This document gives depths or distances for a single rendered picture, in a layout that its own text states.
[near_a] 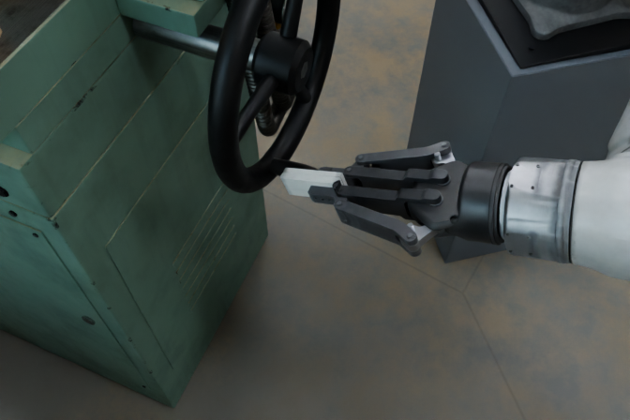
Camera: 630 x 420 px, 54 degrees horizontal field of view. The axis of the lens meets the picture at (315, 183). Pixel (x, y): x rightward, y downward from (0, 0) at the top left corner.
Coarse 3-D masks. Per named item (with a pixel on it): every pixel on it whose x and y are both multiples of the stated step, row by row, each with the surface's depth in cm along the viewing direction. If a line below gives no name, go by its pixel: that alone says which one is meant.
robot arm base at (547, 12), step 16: (512, 0) 103; (528, 0) 99; (544, 0) 97; (560, 0) 96; (576, 0) 95; (592, 0) 95; (608, 0) 97; (624, 0) 99; (528, 16) 99; (544, 16) 98; (560, 16) 97; (576, 16) 97; (592, 16) 98; (608, 16) 98; (624, 16) 99; (544, 32) 96; (560, 32) 98
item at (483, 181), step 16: (464, 176) 55; (480, 176) 55; (496, 176) 54; (448, 192) 58; (464, 192) 55; (480, 192) 54; (496, 192) 53; (416, 208) 58; (432, 208) 57; (448, 208) 57; (464, 208) 55; (480, 208) 54; (496, 208) 53; (432, 224) 56; (448, 224) 56; (464, 224) 55; (480, 224) 54; (496, 224) 54; (480, 240) 56; (496, 240) 55
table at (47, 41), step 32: (0, 0) 58; (32, 0) 58; (64, 0) 58; (96, 0) 61; (128, 0) 63; (160, 0) 63; (192, 0) 63; (224, 0) 66; (32, 32) 55; (64, 32) 58; (96, 32) 63; (192, 32) 63; (0, 64) 53; (32, 64) 56; (64, 64) 60; (0, 96) 54; (32, 96) 57; (0, 128) 55
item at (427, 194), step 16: (336, 192) 62; (352, 192) 62; (368, 192) 61; (384, 192) 60; (400, 192) 59; (416, 192) 58; (432, 192) 58; (368, 208) 62; (384, 208) 61; (400, 208) 60
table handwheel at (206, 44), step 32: (256, 0) 52; (288, 0) 63; (320, 0) 73; (160, 32) 67; (224, 32) 52; (256, 32) 53; (288, 32) 64; (320, 32) 75; (224, 64) 52; (256, 64) 64; (288, 64) 63; (320, 64) 77; (224, 96) 53; (256, 96) 62; (224, 128) 55; (288, 128) 76; (224, 160) 58
